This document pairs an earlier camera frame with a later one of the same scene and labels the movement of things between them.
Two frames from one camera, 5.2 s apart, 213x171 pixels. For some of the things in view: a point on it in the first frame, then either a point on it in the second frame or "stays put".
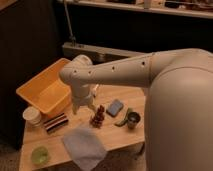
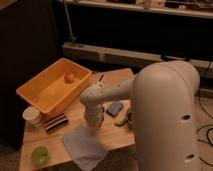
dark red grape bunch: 98,119 stays put
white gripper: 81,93 to 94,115
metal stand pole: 73,39 stays put
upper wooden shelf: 186,8 stays put
